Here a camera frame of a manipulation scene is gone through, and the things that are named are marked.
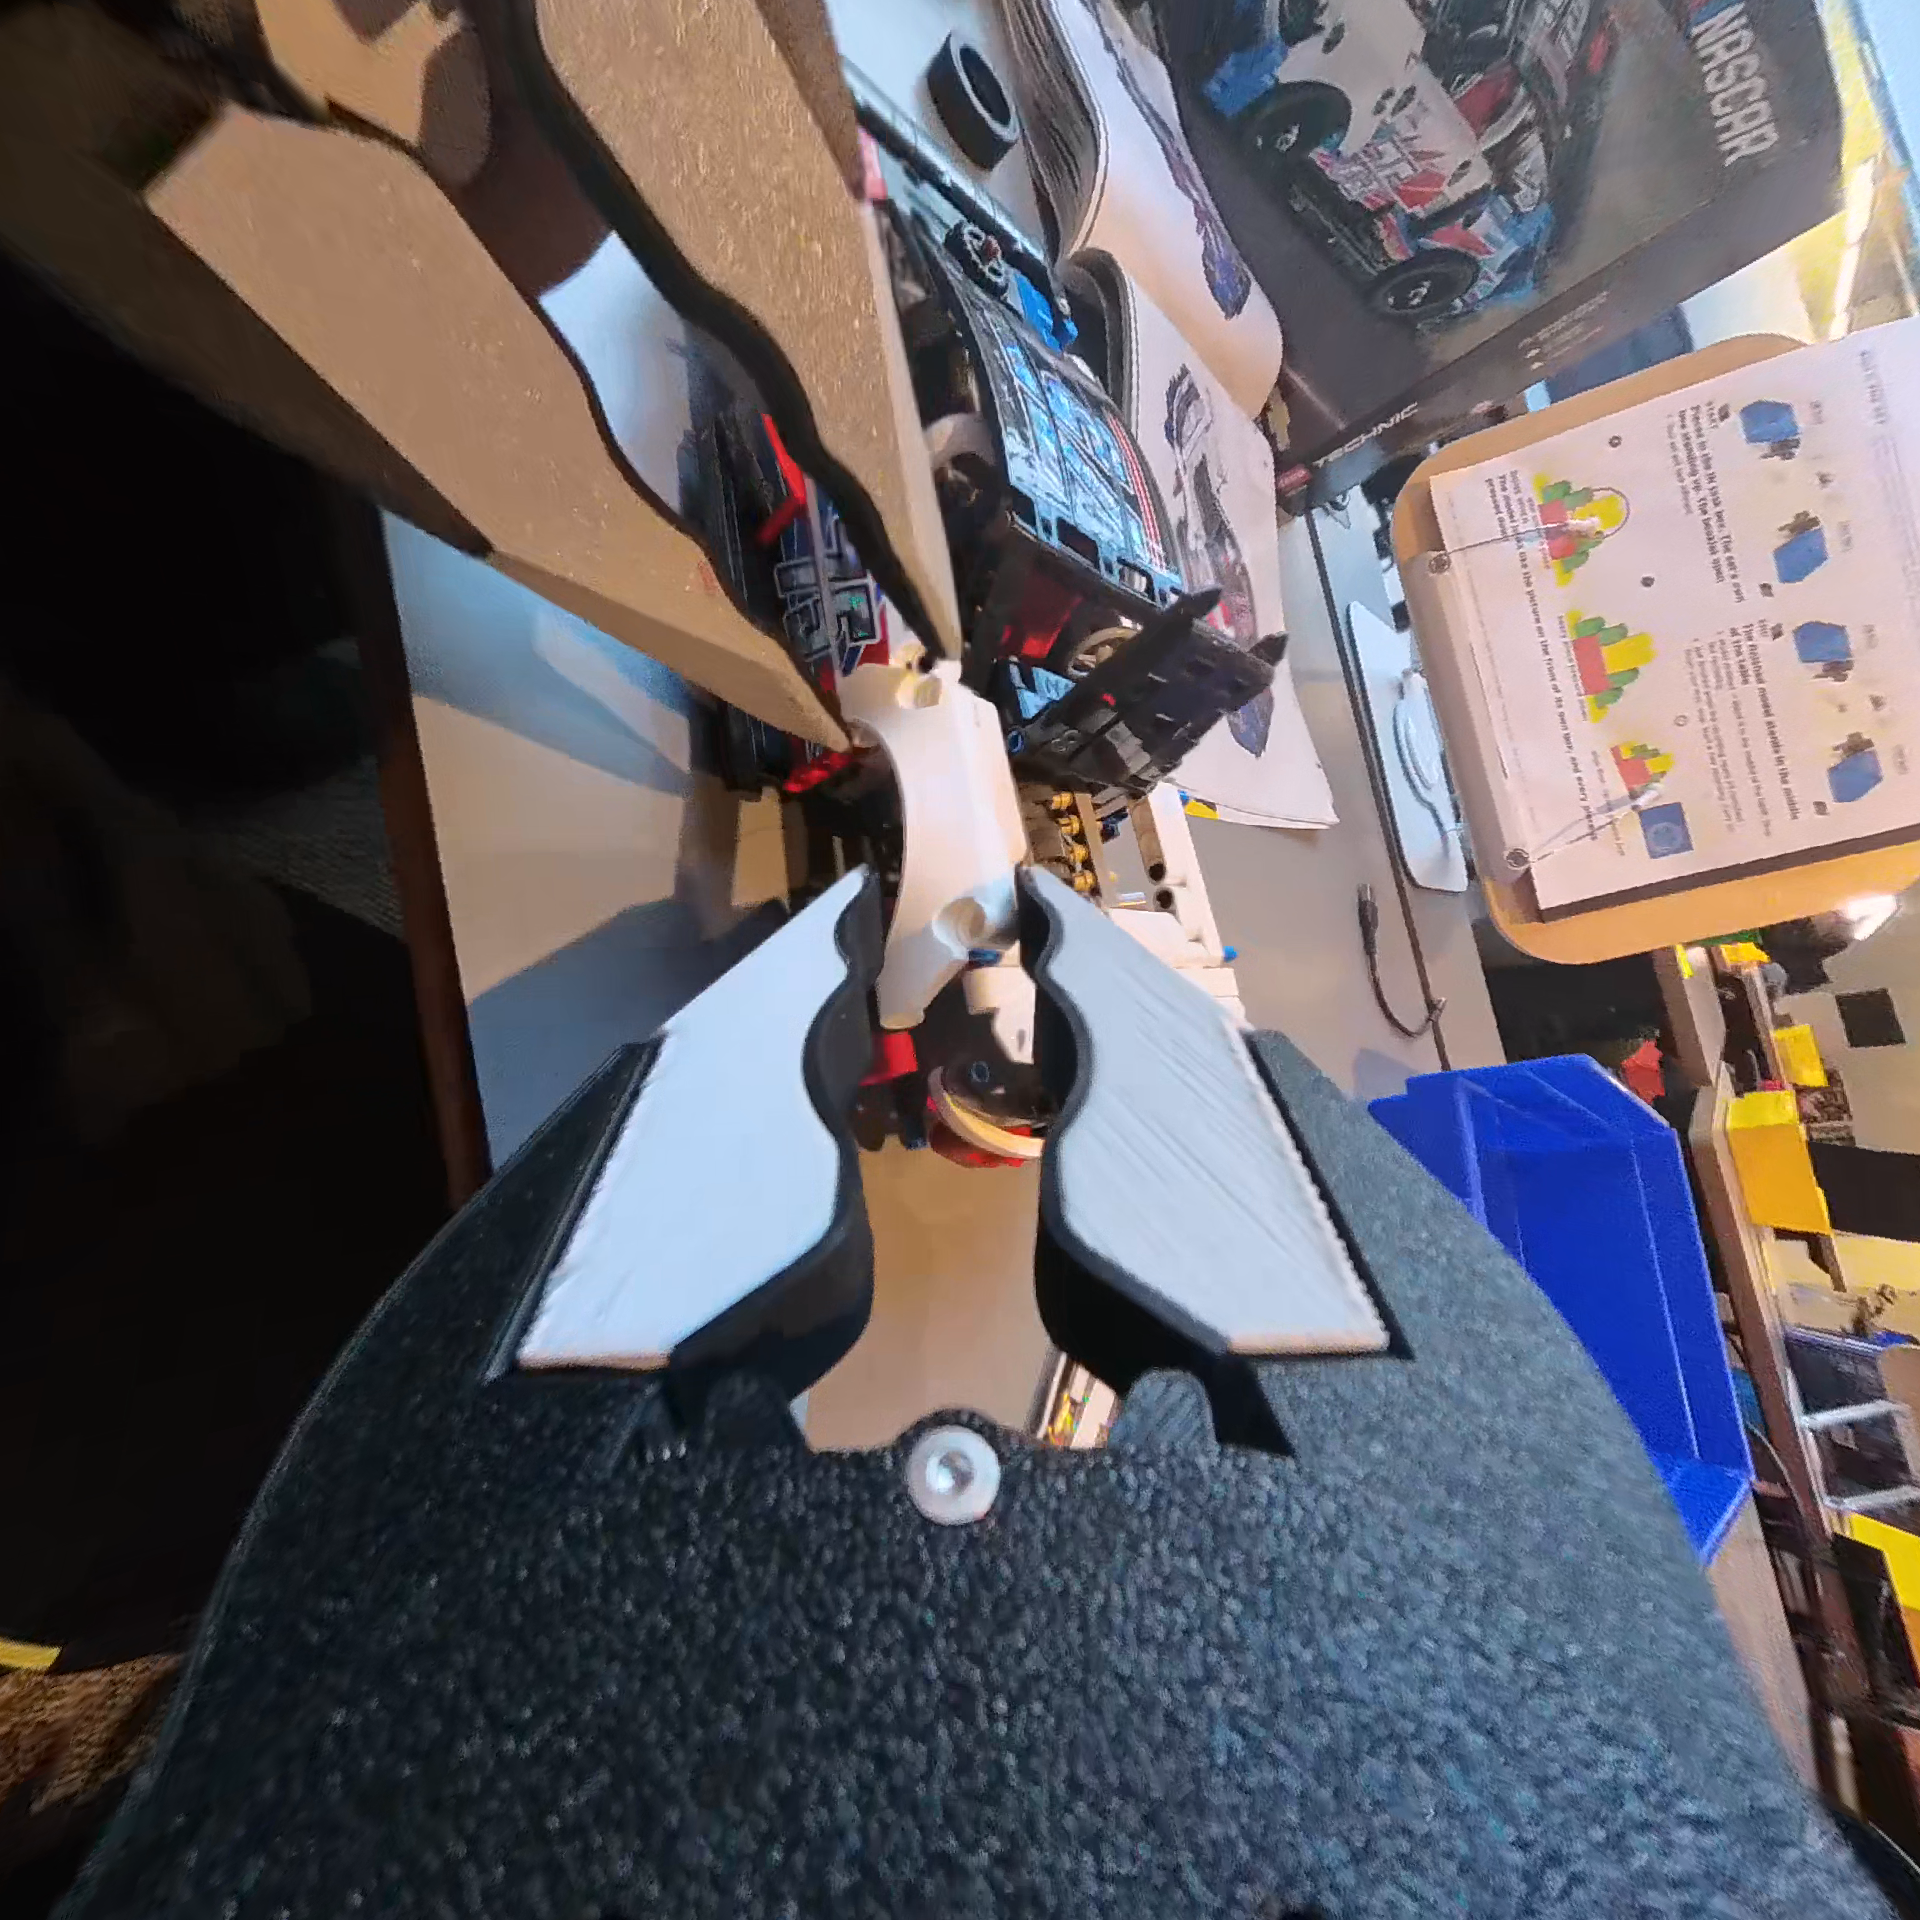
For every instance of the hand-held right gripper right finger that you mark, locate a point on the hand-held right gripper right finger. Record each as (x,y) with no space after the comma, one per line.
(1201,1184)

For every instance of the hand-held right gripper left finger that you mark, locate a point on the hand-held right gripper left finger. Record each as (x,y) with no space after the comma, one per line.
(704,1184)

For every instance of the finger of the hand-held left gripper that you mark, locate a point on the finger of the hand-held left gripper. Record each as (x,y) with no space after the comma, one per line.
(734,181)
(422,347)

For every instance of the toy brick race car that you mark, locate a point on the toy brick race car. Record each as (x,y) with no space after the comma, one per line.
(1050,452)

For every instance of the white curved brick piece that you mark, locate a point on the white curved brick piece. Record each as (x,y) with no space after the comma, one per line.
(944,810)

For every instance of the black toy tyre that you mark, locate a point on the black toy tyre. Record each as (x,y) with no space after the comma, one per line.
(974,100)

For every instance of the blue plastic bin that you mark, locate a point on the blue plastic bin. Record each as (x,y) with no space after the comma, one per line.
(1588,1202)

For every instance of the tan wooden board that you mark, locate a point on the tan wooden board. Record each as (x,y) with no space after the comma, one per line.
(1516,931)

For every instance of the open instruction booklet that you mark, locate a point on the open instruction booklet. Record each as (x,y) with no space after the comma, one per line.
(1201,452)

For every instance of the yellow plastic bin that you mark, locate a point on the yellow plastic bin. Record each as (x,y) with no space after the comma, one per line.
(1778,1156)

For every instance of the printed instruction sheet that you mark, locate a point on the printed instruction sheet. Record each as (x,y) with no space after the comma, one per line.
(1695,629)

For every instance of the black toy box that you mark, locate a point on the black toy box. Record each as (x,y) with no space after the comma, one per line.
(1499,149)

